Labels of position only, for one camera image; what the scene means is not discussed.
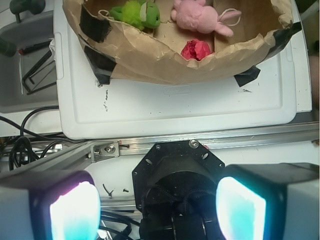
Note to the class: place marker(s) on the grey plastic tool tray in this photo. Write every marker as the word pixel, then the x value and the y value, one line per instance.
pixel 12 98

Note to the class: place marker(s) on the green handled tool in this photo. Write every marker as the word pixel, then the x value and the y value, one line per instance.
pixel 17 7

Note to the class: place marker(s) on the gripper glowing gel right finger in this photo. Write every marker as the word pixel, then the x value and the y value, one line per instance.
pixel 279 201

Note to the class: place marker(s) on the green plush animal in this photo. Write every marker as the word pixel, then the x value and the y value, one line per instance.
pixel 140 14

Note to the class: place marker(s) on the pink plush bunny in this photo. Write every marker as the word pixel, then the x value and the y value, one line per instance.
pixel 196 16

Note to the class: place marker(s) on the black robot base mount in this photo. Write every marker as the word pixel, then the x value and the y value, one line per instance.
pixel 176 196

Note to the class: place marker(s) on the red black screwdriver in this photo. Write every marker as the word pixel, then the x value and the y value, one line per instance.
pixel 35 47

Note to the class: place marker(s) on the metal corner bracket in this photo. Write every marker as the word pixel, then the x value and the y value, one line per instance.
pixel 101 151

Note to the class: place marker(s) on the aluminium frame rail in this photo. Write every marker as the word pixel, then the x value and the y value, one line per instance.
pixel 77 154

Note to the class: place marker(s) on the red crumpled paper ball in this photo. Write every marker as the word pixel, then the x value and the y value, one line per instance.
pixel 196 49

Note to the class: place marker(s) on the brown paper bag bin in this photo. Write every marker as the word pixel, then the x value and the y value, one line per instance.
pixel 118 50

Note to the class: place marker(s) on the gripper glowing gel left finger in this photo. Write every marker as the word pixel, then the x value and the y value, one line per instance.
pixel 49 205

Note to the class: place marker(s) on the black hex keys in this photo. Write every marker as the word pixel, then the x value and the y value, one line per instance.
pixel 38 71

